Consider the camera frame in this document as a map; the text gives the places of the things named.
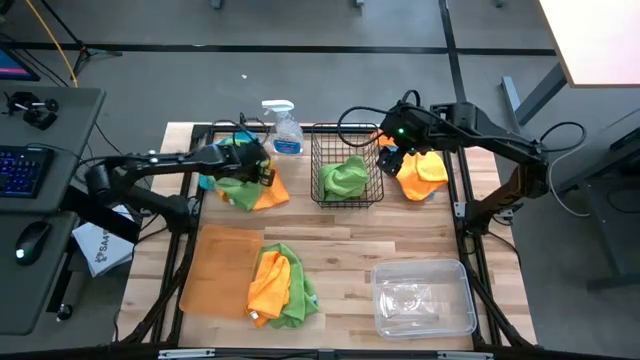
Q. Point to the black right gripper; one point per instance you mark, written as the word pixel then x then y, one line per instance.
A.
pixel 407 127

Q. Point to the green microfiber towel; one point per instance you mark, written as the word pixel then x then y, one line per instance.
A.
pixel 302 295
pixel 240 192
pixel 342 179

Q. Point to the grey side desk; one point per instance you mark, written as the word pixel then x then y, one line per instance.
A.
pixel 45 295

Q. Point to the white table top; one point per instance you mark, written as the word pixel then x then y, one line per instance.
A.
pixel 595 40

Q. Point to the orange microfiber towel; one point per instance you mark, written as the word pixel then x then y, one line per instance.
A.
pixel 275 195
pixel 422 175
pixel 270 287

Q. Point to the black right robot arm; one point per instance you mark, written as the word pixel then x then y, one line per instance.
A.
pixel 500 140

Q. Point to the clear spray bottle white trigger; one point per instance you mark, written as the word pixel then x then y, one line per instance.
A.
pixel 285 132

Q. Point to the blue microfiber towel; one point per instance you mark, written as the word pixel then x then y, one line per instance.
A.
pixel 393 148
pixel 206 182

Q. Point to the clear plastic bin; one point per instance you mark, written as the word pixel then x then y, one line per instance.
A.
pixel 425 300

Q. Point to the white printed box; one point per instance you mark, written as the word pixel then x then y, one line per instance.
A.
pixel 102 247

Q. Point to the backlit black keyboard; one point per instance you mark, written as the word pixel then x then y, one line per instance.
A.
pixel 22 171

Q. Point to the black clamp mount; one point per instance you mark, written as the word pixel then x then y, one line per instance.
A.
pixel 35 112

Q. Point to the dark grey desk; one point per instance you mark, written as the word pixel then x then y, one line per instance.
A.
pixel 610 200

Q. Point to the grey table leg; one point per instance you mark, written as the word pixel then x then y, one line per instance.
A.
pixel 535 97

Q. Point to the black aluminium table frame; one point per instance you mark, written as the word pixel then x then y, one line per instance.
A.
pixel 192 150

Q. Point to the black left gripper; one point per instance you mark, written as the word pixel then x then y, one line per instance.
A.
pixel 250 160

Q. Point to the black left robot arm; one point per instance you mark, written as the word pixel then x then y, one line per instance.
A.
pixel 150 161

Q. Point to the computer monitor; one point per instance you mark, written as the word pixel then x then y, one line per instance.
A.
pixel 12 67

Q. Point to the black tripod stand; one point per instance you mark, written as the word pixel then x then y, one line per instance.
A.
pixel 82 50

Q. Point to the black computer mouse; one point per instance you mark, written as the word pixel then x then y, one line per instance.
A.
pixel 31 242

